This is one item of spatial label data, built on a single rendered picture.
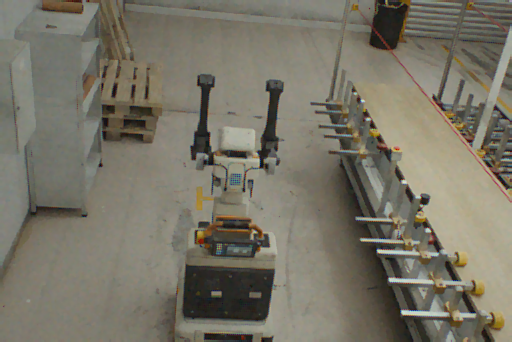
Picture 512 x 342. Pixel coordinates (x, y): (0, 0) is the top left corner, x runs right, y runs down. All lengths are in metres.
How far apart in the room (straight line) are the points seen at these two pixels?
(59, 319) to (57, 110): 1.56
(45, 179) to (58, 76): 0.90
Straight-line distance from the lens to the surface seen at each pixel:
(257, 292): 3.80
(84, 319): 4.36
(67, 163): 5.09
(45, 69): 4.79
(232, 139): 3.68
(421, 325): 3.60
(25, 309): 4.49
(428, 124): 5.54
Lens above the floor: 2.96
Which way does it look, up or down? 29 degrees down
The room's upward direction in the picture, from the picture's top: 7 degrees clockwise
